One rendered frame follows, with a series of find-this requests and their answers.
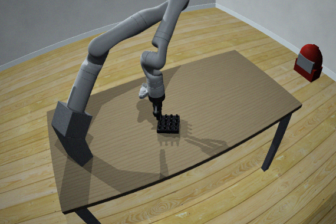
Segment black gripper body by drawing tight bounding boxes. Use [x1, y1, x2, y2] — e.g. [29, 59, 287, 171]
[148, 92, 165, 110]

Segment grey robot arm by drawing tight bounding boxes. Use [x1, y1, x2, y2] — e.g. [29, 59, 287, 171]
[67, 0, 190, 113]

